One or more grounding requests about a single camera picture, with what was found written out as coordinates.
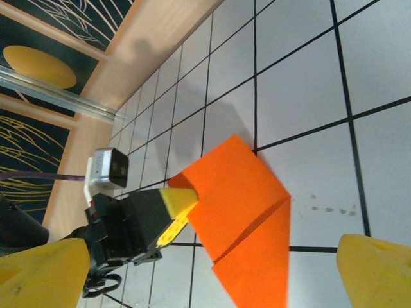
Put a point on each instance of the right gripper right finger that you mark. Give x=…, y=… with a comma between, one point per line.
x=379, y=272

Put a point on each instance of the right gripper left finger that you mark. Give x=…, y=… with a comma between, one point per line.
x=41, y=276

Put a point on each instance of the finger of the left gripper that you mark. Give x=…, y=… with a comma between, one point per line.
x=154, y=211
x=173, y=231

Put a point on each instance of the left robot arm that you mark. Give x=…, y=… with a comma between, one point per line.
x=22, y=224

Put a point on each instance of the white grid mat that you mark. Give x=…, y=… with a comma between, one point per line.
x=289, y=80

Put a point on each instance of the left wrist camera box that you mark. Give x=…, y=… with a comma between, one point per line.
x=106, y=167

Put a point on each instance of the aluminium corner post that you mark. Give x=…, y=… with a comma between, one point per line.
x=57, y=96

